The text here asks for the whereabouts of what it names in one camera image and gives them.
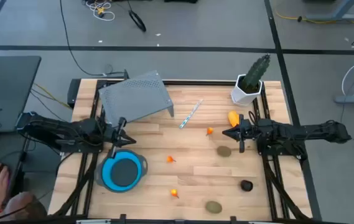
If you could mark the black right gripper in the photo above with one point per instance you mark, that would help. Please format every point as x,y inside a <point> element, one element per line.
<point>249,132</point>

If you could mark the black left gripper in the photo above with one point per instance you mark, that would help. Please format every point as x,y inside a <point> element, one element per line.
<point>114,137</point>

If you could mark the yellow toy fruit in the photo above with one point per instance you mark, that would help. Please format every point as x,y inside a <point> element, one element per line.
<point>232,118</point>

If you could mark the green-brown kiwi fruit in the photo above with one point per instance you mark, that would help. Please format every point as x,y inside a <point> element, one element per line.
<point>223,151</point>
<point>213,207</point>

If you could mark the blue collapsible bowl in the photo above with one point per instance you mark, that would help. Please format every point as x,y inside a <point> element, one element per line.
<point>123,171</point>

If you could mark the grey perforated metal stand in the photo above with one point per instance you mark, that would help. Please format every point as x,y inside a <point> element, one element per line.
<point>133,96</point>

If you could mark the small red apple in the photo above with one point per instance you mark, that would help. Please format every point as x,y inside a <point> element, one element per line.
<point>170,159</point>

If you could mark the blue white striped stick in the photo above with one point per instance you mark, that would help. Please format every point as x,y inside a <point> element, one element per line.
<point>191,114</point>

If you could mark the dark brown round fruit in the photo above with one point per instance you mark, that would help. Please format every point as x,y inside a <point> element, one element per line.
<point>246,185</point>

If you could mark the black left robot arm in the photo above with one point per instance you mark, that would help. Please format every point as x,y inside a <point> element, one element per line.
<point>71,130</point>

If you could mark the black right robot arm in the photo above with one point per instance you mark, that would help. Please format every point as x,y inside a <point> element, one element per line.
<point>304,130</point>

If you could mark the white plant pot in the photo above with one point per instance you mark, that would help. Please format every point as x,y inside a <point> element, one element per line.
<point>240,98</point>

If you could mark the green cactus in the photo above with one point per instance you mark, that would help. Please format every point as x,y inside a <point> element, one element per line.
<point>257,71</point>

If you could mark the black desk surface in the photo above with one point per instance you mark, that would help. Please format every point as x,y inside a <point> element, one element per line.
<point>12,149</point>

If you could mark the grey desk top panel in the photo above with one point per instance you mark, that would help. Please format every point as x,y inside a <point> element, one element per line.
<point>8,93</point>

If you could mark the black computer mouse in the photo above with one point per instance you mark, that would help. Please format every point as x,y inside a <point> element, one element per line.
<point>0,170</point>

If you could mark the grey desk leg base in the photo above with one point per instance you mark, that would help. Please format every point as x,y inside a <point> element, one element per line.
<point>335,15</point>

